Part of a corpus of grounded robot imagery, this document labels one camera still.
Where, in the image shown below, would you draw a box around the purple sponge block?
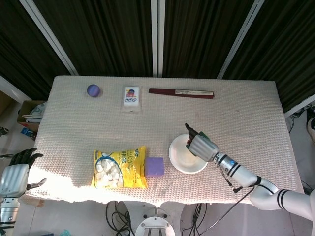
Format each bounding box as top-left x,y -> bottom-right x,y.
145,157 -> 165,177

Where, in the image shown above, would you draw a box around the white frame post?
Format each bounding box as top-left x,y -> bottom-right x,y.
150,0 -> 166,77
19,0 -> 79,76
216,0 -> 265,79

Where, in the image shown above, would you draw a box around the dark red folded fan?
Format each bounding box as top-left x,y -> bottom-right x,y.
148,88 -> 215,100

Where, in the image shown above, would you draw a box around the cream waffle tablecloth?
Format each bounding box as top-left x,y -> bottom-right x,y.
19,75 -> 306,206

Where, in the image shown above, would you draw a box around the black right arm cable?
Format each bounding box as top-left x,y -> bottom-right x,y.
196,157 -> 262,236

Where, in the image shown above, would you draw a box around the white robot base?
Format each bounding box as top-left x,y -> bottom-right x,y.
118,201 -> 188,236

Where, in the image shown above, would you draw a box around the blue floor item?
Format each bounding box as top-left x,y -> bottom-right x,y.
21,127 -> 35,138

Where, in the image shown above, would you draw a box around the yellow snack bag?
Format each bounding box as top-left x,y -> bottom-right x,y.
90,145 -> 148,190

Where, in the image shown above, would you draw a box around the purple ball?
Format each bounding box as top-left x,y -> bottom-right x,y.
86,84 -> 101,98

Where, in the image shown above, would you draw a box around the black floor cables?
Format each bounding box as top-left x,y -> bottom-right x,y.
182,203 -> 207,236
105,201 -> 135,236

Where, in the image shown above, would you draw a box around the black curtain panel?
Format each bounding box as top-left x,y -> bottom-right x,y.
162,0 -> 254,79
33,0 -> 155,77
222,0 -> 315,113
0,0 -> 72,100

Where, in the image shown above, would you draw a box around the cardboard box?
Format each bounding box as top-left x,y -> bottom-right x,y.
16,100 -> 47,132

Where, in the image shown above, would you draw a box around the white card box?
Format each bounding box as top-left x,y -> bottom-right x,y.
121,85 -> 143,114

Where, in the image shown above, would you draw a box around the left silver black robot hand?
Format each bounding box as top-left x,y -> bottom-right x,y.
0,147 -> 47,198

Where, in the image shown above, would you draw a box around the white black shoe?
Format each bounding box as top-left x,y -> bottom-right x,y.
306,117 -> 315,142

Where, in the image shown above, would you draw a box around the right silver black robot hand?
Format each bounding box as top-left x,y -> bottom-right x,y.
185,123 -> 220,163

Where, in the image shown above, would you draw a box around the green yellow sponge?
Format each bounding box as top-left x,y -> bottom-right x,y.
185,131 -> 210,149

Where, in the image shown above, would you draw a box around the white round plate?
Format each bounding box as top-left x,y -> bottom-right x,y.
168,134 -> 209,174

